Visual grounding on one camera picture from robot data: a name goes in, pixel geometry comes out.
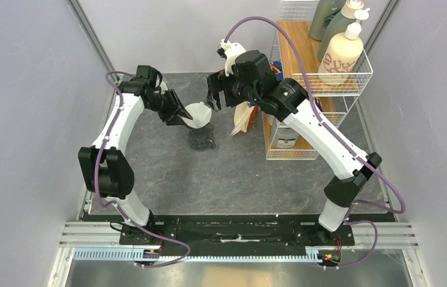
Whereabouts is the aluminium frame rail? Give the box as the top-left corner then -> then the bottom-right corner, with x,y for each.
48,222 -> 431,286

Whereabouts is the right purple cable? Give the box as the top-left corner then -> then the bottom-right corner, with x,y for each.
224,16 -> 406,271

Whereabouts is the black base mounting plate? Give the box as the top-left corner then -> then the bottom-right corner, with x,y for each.
82,213 -> 396,258

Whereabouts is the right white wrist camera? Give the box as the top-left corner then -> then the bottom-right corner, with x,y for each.
217,39 -> 246,77

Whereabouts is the white paper coffee filter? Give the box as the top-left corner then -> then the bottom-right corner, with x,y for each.
181,102 -> 212,129

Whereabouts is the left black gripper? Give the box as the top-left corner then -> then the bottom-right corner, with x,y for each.
146,89 -> 193,127

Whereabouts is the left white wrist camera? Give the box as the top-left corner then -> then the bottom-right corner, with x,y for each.
157,80 -> 168,94

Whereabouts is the clear glass carafe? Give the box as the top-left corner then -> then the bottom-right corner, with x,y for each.
188,133 -> 216,151

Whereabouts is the cream pump bottle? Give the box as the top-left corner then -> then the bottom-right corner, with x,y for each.
318,20 -> 364,86

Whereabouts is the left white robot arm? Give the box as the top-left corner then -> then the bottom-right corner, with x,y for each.
78,65 -> 197,245

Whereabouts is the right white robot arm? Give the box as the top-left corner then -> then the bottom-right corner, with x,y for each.
207,48 -> 382,245

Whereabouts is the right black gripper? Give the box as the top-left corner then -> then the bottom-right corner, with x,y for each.
205,66 -> 260,112

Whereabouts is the white wire shelf rack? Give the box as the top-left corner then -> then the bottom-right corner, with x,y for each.
263,1 -> 373,160

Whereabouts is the blue Doritos chip bag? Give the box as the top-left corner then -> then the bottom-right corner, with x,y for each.
270,61 -> 282,75

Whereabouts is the dark transparent coffee dripper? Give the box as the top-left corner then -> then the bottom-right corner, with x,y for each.
188,123 -> 214,137

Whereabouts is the yellow M&M's candy bag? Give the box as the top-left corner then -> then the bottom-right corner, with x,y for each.
314,97 -> 324,112

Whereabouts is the stack of paper filters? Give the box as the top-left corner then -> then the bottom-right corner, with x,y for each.
230,102 -> 259,136

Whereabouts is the dark green bottle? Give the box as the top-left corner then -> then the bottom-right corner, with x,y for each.
309,0 -> 345,41

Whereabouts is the green pump bottle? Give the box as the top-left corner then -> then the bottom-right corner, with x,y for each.
317,0 -> 369,62

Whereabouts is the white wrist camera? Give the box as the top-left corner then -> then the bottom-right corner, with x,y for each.
217,39 -> 246,77
157,80 -> 168,94

